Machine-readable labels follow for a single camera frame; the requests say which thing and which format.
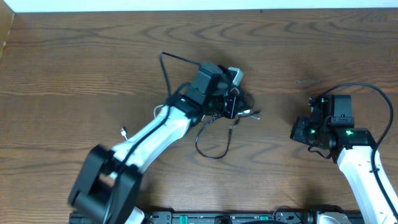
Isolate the black USB cable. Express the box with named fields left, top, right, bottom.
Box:
left=195, top=90, right=262, bottom=160

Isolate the white USB cable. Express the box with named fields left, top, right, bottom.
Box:
left=120, top=86, right=251, bottom=141

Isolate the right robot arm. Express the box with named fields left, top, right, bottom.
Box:
left=290, top=95, right=397, bottom=223

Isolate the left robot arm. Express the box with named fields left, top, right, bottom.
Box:
left=68, top=63, right=244, bottom=223

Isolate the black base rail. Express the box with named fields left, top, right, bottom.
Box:
left=70, top=203, right=364, bottom=224

